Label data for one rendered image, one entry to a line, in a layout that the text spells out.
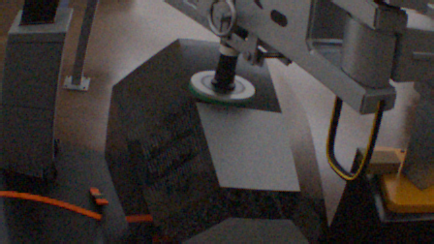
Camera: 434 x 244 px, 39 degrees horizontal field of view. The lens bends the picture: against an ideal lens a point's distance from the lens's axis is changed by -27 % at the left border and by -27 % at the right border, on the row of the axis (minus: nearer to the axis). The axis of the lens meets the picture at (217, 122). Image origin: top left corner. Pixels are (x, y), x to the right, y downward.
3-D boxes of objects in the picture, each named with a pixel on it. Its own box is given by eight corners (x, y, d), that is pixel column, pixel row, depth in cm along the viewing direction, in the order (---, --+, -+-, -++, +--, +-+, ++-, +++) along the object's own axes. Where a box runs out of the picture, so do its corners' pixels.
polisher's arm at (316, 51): (387, 140, 219) (411, 8, 198) (346, 152, 206) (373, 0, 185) (261, 40, 271) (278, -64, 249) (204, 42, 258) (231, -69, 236)
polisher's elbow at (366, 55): (363, 60, 224) (370, 10, 216) (397, 88, 211) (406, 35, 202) (326, 60, 214) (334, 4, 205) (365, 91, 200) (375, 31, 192)
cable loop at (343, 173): (361, 192, 220) (387, 102, 206) (355, 194, 218) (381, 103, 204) (324, 158, 236) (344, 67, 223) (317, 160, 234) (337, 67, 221)
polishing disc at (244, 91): (191, 70, 284) (192, 67, 283) (252, 80, 286) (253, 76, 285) (189, 96, 265) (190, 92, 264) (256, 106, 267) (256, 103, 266)
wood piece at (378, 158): (390, 161, 279) (394, 150, 277) (397, 174, 270) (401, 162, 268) (357, 161, 274) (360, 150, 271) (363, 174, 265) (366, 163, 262)
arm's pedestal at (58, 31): (-7, 172, 346) (-1, 35, 309) (1, 132, 390) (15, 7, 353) (60, 188, 356) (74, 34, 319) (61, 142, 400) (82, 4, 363)
